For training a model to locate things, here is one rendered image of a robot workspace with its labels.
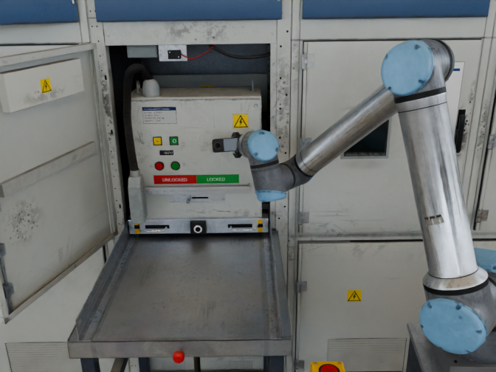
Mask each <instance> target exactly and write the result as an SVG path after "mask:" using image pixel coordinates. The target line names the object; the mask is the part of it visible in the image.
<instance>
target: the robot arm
mask: <svg viewBox="0 0 496 372"><path fill-rule="evenodd" d="M454 67H455V56H454V54H453V51H452V50H451V48H450V47H449V46H448V45H447V44H446V43H445V42H443V41H441V40H438V39H435V38H426V39H422V40H409V41H404V42H402V43H400V44H397V45H395V46H394V47H393V48H392V49H390V50H389V52H388V53H387V54H386V56H385V57H384V59H383V62H382V66H381V77H382V82H383V84H382V85H381V86H380V87H379V88H378V89H376V90H375V91H374V92H372V93H371V94H370V95H368V96H367V97H366V98H365V99H364V100H363V101H362V102H360V103H359V104H358V105H357V106H355V107H354V108H353V109H351V110H350V111H349V112H348V113H347V114H346V115H344V116H343V117H342V118H340V119H339V120H338V121H336V122H335V124H333V125H332V126H331V127H330V128H328V129H327V130H326V131H324V132H323V133H322V134H321V135H320V136H319V137H317V138H316V139H315V140H314V141H312V142H311V143H310V144H308V145H307V146H306V147H305V148H304V149H303V150H302V151H299V152H297V153H296V154H295V155H294V156H293V157H292V158H290V159H289V160H287V161H285V162H282V163H280V164H279V160H278V150H279V142H278V139H277V137H276V136H275V135H274V134H273V133H271V132H269V131H266V130H257V131H254V129H251V131H248V132H246V133H244V134H239V133H238V132H233V133H232V136H231V138H223V139H213V141H212V145H213V152H214V153H219V152H231V151H232V154H233V155H234V157H235V158H241V155H242V156H244V157H246V158H247V159H248V160H249V166H250V170H251V173H252V179H253V183H254V186H255V193H256V196H257V198H258V201H260V202H273V201H277V200H281V199H284V198H286V191H288V190H291V189H292V188H295V187H297V186H300V185H304V184H305V183H307V182H309V181H310V180H311V179H312V178H313V176H314V175H315V174H316V173H317V172H318V171H320V170H321V169H322V168H324V167H325V166H326V165H327V164H329V163H330V162H332V161H333V160H334V159H336V158H337V157H338V156H340V155H341V154H343V153H344V152H345V151H347V150H348V149H349V148H350V147H352V146H353V145H355V144H356V143H357V142H359V141H360V140H361V139H362V138H364V137H365V136H367V135H368V134H369V133H371V132H372V131H373V130H375V129H376V128H378V127H379V126H380V125H381V124H383V123H384V122H385V121H387V120H388V119H390V118H391V117H392V116H393V115H394V114H396V113H397V112H398V115H399V122H400V126H401V130H402V136H403V140H404V148H405V152H406V156H407V163H408V167H409V171H410V178H411V182H412V186H413V193H414V197H415V201H416V208H417V212H418V219H419V223H420V228H421V234H422V238H423V242H424V250H425V254H426V258H427V265H428V269H429V271H428V272H427V274H426V275H425V276H424V277H423V279H422V281H423V286H424V293H425V297H426V303H425V304H424V305H423V306H422V307H421V311H420V314H419V323H420V324H421V330H422V331H423V332H424V335H425V336H426V337H427V339H428V340H429V341H430V342H431V343H433V344H434V345H436V346H437V347H439V348H442V349H443V350H444V351H447V352H450V353H453V354H456V355H458V356H459V357H462V358H464V359H467V360H469V361H473V362H478V363H483V364H496V251H495V250H491V249H483V248H474V246H473V242H472V234H471V229H470V225H469V218H468V213H467V209H466V202H465V197H464V189H463V185H462V181H461V174H460V169H459V165H458V158H457V153H456V149H455V141H454V136H453V132H452V125H451V120H450V113H449V109H448V104H447V96H446V95H447V90H446V85H445V83H446V82H447V80H448V79H449V78H450V76H451V74H452V72H453V69H454Z"/></svg>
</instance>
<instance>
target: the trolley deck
mask: <svg viewBox="0 0 496 372"><path fill-rule="evenodd" d="M272 240H273V247H274V254H275V268H276V275H277V282H278V296H279V304H280V317H281V329H282V337H283V339H282V340H268V333H267V321H266V297H265V285H264V261H263V249H262V236H261V232H225V233H206V234H190V233H163V234H139V235H138V237H137V240H136V242H135V244H134V247H133V249H132V251H131V254H130V255H129V257H128V260H127V262H126V264H125V267H124V269H123V272H122V274H121V276H120V279H119V280H118V282H117V285H116V287H115V289H114V291H113V294H112V296H111V298H110V301H109V302H108V305H107V307H106V310H105V311H104V314H103V316H102V318H101V321H100V323H99V325H98V327H97V330H96V332H95V334H94V336H93V338H92V341H91V342H77V339H78V335H77V329H76V325H75V326H74V328H73V329H72V332H71V334H70V335H69V338H68V340H67V346H68V351H69V358H70V359H87V358H149V357H173V353H174V352H175V351H178V350H179V348H181V349H182V351H183V352H184V353H185V357H272V356H292V330H291V323H290V318H289V307H288V301H287V296H286V284H285V279H284V273H283V262H282V257H281V250H280V240H279V234H278V231H272Z"/></svg>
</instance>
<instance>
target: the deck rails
mask: <svg viewBox="0 0 496 372"><path fill-rule="evenodd" d="M138 235H139V234H130V232H129V225H128V220H127V222H126V224H125V226H124V228H123V231H122V232H121V234H120V236H119V238H118V239H117V242H116V244H115V245H114V248H113V250H112V251H111V253H110V255H109V257H108V259H107V261H106V263H105V265H104V267H103V268H102V270H101V272H100V274H99V276H98V278H97V280H96V282H95V283H94V285H93V287H92V290H91V291H90V293H89V296H88V297H87V298H86V301H85V303H84V304H83V307H82V309H81V310H80V313H79V315H78V316H77V318H76V320H75V325H76V329H77V342H91V341H92V338H93V336H94V334H95V332H96V330H97V327H98V325H99V323H100V321H101V318H102V316H103V314H104V311H105V310H106V307H107V305H108V303H109V301H110V298H111V296H112V294H113V291H114V289H115V287H116V285H117V282H118V280H119V279H120V276H121V274H122V272H123V269H124V267H125V264H126V262H127V260H128V257H129V255H130V254H131V251H132V249H133V247H134V244H135V242H136V240H137V237H138ZM261 236H262V249H263V272H264V285H265V297H266V321H267V333H268V340H282V339H283V337H282V329H281V317H280V304H279V296H278V282H277V275H276V268H275V254H274V247H273V240H272V226H271V219H270V216H269V232H262V233H261ZM79 319H80V323H79V325H78V321H79Z"/></svg>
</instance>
